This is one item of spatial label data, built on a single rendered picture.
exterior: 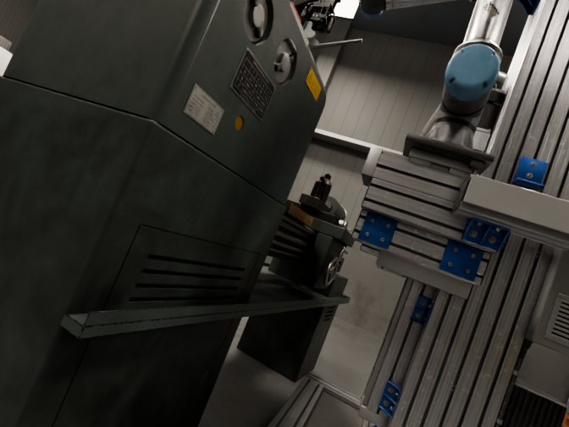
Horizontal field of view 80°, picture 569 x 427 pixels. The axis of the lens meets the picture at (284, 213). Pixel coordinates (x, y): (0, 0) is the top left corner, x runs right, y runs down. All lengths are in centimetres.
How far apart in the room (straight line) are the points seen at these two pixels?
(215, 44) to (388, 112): 527
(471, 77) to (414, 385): 87
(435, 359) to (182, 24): 107
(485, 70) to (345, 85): 519
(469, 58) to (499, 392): 91
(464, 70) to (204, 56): 63
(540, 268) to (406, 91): 498
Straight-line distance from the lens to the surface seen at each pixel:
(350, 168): 553
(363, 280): 524
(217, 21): 68
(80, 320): 62
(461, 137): 108
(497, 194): 91
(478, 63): 101
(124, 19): 76
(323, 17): 121
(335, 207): 227
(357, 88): 608
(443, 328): 119
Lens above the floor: 77
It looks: 4 degrees up
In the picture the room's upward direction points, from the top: 22 degrees clockwise
